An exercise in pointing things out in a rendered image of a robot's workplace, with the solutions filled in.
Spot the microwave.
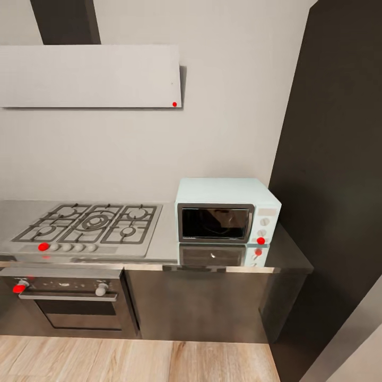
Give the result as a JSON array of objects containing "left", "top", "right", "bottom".
[{"left": 175, "top": 178, "right": 281, "bottom": 245}]

